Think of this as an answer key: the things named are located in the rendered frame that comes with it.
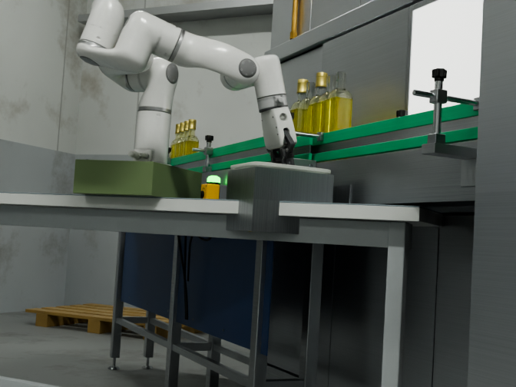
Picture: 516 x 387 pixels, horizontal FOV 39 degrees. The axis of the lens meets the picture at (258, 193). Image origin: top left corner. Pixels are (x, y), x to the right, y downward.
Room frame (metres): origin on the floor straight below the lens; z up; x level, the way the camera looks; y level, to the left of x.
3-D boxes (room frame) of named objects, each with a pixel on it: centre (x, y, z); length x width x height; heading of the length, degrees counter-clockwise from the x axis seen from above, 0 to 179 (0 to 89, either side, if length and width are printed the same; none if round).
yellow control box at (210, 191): (2.38, 0.15, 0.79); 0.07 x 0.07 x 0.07; 25
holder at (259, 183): (1.89, -0.08, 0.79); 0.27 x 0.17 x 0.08; 115
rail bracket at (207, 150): (2.55, 0.20, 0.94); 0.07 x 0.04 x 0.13; 115
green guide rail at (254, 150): (2.84, 0.30, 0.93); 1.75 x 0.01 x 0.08; 25
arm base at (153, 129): (2.05, 0.31, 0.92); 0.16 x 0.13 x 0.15; 160
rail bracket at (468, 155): (1.44, -0.37, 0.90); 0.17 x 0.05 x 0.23; 115
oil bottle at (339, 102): (2.06, -0.22, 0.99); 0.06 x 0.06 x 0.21; 25
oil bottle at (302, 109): (2.22, -0.14, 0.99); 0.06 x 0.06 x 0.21; 26
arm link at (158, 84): (2.07, 0.31, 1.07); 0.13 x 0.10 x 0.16; 60
